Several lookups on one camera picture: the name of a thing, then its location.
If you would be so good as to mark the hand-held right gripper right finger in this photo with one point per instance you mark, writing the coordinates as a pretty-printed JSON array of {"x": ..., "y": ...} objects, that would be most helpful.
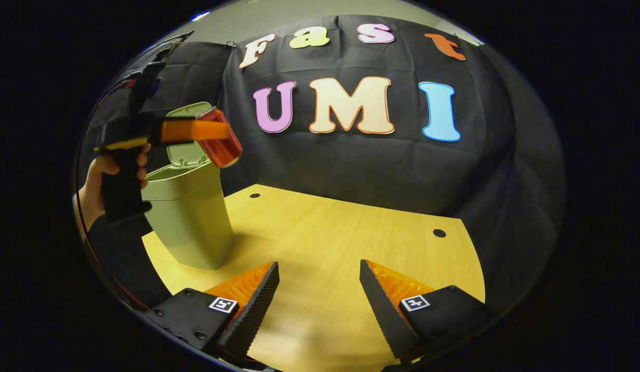
[{"x": 384, "y": 310}]

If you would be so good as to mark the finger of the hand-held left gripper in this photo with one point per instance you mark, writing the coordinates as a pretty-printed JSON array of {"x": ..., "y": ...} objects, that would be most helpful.
[{"x": 185, "y": 130}]

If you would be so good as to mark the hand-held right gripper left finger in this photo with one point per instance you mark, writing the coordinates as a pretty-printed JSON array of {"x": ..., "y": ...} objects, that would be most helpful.
[{"x": 255, "y": 305}]

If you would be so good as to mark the red pop can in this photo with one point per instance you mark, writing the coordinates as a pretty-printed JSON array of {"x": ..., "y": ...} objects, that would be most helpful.
[{"x": 222, "y": 147}]

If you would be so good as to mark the green desktop garbage bin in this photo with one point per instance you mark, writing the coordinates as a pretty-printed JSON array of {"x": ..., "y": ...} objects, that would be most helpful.
[{"x": 191, "y": 222}]

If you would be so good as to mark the wooden desktop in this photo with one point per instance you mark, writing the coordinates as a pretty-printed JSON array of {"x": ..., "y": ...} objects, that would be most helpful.
[{"x": 340, "y": 243}]

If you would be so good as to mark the black backdrop cloth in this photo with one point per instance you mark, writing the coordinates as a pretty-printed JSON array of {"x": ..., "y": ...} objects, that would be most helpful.
[{"x": 351, "y": 165}]

